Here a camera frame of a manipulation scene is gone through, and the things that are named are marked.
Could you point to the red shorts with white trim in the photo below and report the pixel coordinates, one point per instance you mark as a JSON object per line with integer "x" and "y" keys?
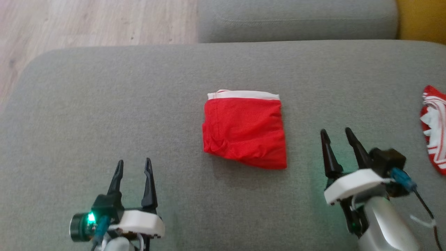
{"x": 244, "y": 132}

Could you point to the grey fabric sofa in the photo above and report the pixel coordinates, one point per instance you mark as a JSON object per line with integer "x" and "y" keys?
{"x": 104, "y": 115}

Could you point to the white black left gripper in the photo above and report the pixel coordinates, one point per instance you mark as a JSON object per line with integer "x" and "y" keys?
{"x": 139, "y": 223}

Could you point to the large yellow pillow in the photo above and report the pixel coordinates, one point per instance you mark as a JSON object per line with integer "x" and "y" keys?
{"x": 423, "y": 19}

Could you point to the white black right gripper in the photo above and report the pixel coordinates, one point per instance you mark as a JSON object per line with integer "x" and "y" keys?
{"x": 352, "y": 183}

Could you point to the grey sofa cushion with seam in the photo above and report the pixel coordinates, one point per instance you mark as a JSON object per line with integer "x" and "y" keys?
{"x": 296, "y": 21}

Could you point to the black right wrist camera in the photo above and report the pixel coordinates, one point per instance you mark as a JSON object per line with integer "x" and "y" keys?
{"x": 386, "y": 160}

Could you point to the red white basketball jersey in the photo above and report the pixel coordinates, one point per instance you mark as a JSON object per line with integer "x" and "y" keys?
{"x": 437, "y": 139}

